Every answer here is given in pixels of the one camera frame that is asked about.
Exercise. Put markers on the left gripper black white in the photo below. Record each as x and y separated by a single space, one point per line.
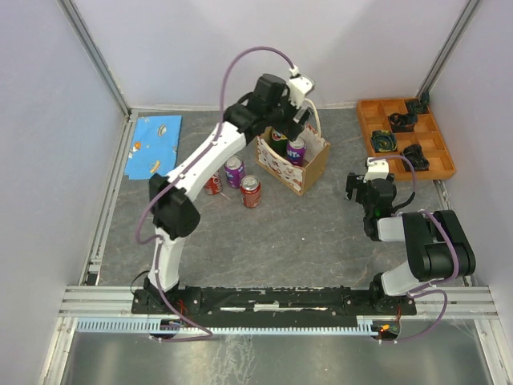
294 128

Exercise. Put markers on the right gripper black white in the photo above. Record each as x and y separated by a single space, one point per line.
352 182

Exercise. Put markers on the red Coke can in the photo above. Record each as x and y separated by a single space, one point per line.
213 186
250 188

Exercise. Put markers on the purple fanta can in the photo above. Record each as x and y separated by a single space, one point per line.
295 152
234 170

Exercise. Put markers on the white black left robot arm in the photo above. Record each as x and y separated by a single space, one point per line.
273 103

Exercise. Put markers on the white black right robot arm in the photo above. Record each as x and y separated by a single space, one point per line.
437 249

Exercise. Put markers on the canvas bag with cat print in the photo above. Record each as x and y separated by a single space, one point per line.
298 178

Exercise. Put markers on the blue yellow rolled sock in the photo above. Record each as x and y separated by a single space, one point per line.
384 141

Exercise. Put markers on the green Perrier glass bottle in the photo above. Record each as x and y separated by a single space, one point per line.
278 142

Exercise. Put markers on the black rolled sock lower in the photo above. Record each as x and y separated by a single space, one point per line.
416 157

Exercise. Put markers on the black rolled sock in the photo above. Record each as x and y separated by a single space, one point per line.
416 157
402 123

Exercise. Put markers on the wooden compartment tray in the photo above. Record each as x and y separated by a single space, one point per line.
373 116

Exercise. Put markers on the black rolled sock centre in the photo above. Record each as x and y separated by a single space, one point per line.
402 123

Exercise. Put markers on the dark patterned sock top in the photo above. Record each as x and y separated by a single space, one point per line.
417 106

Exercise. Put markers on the blue patterned cloth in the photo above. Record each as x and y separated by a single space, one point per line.
154 146

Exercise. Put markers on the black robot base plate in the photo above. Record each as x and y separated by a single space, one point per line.
260 310

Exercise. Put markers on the aluminium frame rail front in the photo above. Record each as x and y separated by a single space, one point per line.
468 302

